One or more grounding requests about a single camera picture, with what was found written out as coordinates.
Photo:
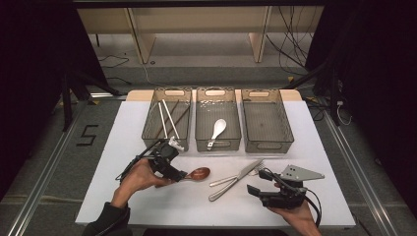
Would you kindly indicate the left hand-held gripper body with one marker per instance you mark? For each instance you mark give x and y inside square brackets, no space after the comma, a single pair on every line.
[162,154]

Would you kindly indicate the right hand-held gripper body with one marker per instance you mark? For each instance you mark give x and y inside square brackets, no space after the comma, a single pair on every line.
[285,198]

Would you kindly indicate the brown wooden spoon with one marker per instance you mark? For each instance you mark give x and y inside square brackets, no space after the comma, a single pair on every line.
[200,173]

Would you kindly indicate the transparent grey plastic bin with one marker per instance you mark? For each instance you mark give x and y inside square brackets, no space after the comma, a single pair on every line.
[266,126]
[205,114]
[150,128]

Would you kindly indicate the steel fork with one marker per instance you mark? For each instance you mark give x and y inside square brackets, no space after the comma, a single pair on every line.
[223,180]

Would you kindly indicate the dark brown chopstick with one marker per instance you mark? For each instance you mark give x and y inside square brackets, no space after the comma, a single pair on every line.
[167,119]
[178,121]

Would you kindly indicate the white ceramic spoon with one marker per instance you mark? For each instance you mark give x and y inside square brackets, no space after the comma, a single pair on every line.
[219,126]

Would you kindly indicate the person's right hand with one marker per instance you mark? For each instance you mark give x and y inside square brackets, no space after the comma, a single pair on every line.
[301,221]

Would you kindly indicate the person's left hand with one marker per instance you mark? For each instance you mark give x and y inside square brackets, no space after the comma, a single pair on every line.
[141,178]

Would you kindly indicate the black metal stand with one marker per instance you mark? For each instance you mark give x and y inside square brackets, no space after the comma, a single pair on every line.
[334,98]
[67,105]

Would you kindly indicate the light wooden desk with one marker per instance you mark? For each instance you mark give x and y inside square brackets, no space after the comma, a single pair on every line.
[196,19]

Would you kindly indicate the black curtain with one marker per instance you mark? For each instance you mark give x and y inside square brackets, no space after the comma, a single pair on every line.
[32,65]
[377,65]

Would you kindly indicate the long aluminium floor rail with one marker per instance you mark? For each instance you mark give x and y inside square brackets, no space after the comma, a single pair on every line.
[42,183]
[361,177]

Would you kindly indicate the short aluminium rail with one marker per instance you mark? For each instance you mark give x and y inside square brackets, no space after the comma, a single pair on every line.
[108,95]

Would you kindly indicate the black frame beam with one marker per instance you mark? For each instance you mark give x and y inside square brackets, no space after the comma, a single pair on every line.
[196,3]

